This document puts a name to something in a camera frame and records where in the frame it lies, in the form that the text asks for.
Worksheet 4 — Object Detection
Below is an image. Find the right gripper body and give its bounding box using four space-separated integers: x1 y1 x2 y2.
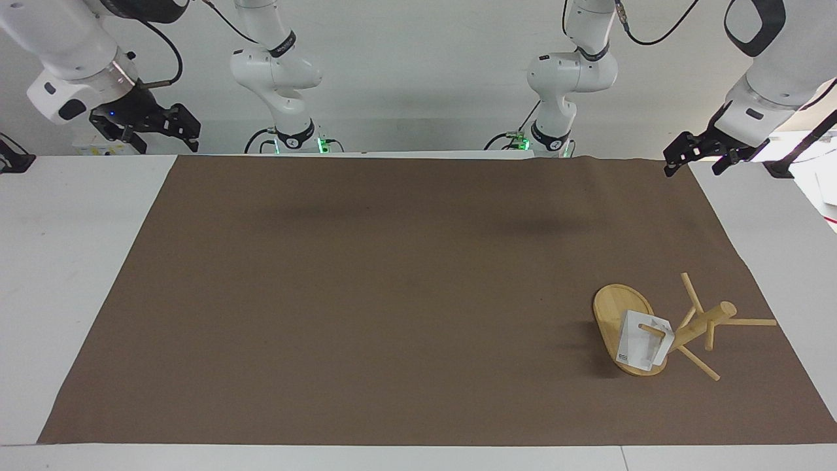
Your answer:
89 86 161 141

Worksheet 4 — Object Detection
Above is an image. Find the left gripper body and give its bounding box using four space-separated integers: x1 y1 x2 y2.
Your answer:
705 101 772 161

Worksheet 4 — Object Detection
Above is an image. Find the black cable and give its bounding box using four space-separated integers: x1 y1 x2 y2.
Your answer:
484 98 543 152
201 0 262 45
615 0 702 47
134 18 184 90
245 127 279 156

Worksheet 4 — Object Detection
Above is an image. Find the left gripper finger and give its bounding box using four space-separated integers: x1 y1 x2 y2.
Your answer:
711 147 753 177
663 130 711 178

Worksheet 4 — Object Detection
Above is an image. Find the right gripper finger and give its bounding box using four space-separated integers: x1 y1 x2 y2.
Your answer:
90 123 149 156
153 103 201 153

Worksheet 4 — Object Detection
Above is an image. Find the wooden cup rack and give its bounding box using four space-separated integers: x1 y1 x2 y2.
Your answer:
592 271 779 382

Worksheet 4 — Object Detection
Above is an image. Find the black stand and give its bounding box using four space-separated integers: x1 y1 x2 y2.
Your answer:
764 108 837 179
0 133 37 175

